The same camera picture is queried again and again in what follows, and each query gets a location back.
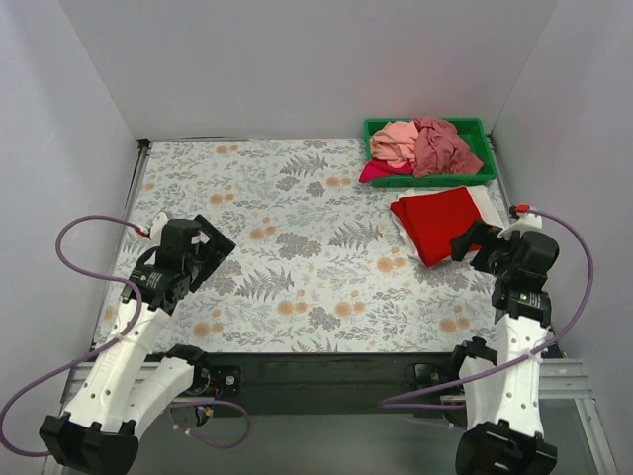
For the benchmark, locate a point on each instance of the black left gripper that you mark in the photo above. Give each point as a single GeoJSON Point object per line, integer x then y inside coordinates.
{"type": "Point", "coordinates": [211, 245]}

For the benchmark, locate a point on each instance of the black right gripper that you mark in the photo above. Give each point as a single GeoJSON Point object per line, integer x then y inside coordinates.
{"type": "Point", "coordinates": [484, 245]}

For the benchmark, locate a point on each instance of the red t shirt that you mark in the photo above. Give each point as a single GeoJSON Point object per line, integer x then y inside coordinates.
{"type": "Point", "coordinates": [440, 222]}

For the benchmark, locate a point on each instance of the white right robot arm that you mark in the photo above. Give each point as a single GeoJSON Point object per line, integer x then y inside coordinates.
{"type": "Point", "coordinates": [504, 432]}

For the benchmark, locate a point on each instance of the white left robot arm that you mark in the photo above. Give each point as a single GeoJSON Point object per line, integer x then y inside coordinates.
{"type": "Point", "coordinates": [100, 428]}

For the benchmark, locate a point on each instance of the folded white t shirt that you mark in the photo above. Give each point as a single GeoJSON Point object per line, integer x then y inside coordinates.
{"type": "Point", "coordinates": [487, 203]}

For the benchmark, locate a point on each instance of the dusty pink t shirt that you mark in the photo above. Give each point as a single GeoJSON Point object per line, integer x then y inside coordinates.
{"type": "Point", "coordinates": [439, 150]}

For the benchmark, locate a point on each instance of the magenta t shirt in bin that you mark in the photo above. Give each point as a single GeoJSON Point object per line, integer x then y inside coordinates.
{"type": "Point", "coordinates": [377, 169]}

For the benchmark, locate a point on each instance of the peach t shirt in bin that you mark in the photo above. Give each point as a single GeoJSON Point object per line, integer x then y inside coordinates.
{"type": "Point", "coordinates": [395, 143]}

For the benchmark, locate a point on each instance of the floral patterned table mat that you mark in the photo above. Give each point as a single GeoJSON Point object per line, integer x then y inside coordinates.
{"type": "Point", "coordinates": [319, 264]}

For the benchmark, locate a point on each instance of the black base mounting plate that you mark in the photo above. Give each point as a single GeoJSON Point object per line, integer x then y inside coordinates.
{"type": "Point", "coordinates": [313, 383]}

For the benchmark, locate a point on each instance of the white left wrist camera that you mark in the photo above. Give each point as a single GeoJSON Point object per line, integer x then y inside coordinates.
{"type": "Point", "coordinates": [154, 231]}

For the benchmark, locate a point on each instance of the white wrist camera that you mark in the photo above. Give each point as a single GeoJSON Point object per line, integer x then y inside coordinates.
{"type": "Point", "coordinates": [525, 219]}
{"type": "Point", "coordinates": [154, 231]}

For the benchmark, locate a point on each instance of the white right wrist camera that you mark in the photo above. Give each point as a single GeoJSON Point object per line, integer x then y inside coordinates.
{"type": "Point", "coordinates": [525, 219]}

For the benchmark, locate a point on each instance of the aluminium frame rail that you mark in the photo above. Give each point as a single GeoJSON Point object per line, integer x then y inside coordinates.
{"type": "Point", "coordinates": [560, 379]}

